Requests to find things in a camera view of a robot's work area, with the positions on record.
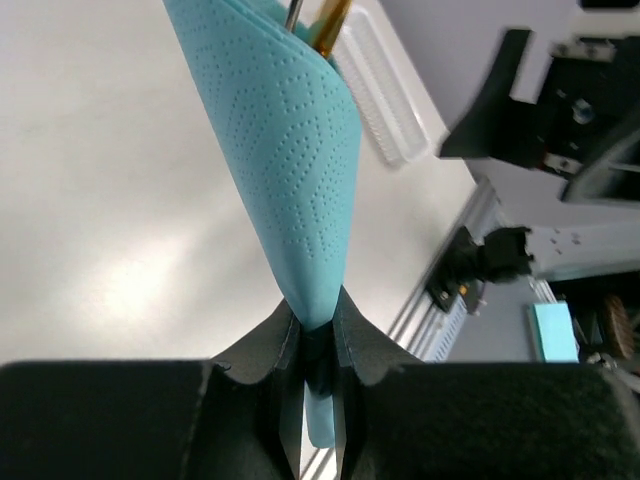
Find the gold spoon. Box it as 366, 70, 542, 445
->
311, 0, 352, 59

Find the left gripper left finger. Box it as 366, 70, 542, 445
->
1, 304, 303, 479

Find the silver fork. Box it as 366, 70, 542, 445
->
284, 0, 303, 32

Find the blue paper napkin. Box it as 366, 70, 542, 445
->
165, 1, 362, 448

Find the aluminium mounting rail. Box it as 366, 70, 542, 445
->
384, 178, 501, 362

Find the blue napkin stack background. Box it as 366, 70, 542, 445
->
529, 302, 579, 363

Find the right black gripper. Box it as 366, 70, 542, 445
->
438, 28, 640, 204

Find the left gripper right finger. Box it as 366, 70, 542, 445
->
332, 293, 639, 479

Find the white slotted cable duct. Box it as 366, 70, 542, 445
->
419, 297, 468, 362

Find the right white plastic tray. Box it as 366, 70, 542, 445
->
333, 6, 430, 165

